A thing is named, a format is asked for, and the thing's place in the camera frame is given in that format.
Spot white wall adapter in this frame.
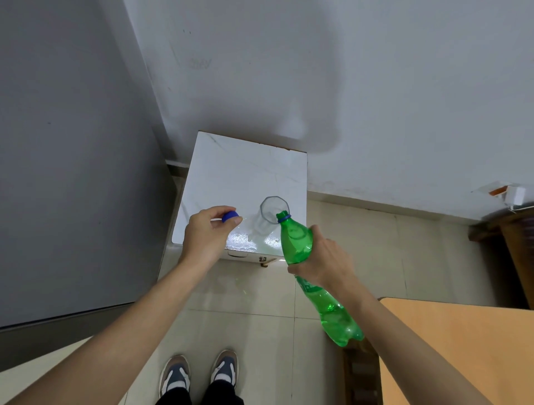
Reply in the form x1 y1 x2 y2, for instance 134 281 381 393
504 186 526 208

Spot black trousers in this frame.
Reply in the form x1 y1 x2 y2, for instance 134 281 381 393
155 379 245 405

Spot grey and white left shoe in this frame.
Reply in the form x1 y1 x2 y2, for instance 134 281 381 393
159 355 192 397

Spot person's right hand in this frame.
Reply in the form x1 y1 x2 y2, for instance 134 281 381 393
287 225 356 295

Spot white marble-top cabinet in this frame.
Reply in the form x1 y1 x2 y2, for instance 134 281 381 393
172 131 308 268

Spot green plastic bottle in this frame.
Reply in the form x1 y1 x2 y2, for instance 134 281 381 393
276 211 365 348

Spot person's right forearm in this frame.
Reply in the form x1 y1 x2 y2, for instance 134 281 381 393
334 279 495 405

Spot large grey cabinet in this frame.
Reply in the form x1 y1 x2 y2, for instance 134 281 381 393
0 0 177 373

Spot person's left hand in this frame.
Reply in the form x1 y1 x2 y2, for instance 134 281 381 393
179 206 244 268

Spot grey and white shoe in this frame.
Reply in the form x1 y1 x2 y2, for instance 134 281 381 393
209 350 239 387
159 355 192 397

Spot dark wooden furniture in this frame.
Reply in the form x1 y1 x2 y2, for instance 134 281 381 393
468 204 534 310

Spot dark brown wooden stool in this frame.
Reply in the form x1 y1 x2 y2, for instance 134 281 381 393
342 337 383 405

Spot person's left forearm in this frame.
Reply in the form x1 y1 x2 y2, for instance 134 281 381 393
6 256 211 405

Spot grey and white right shoe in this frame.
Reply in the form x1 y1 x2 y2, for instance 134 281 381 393
209 350 239 387

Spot clear drinking glass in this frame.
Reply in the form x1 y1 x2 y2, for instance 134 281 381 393
249 196 290 247

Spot light wooden table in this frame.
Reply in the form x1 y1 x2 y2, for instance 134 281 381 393
377 297 534 405

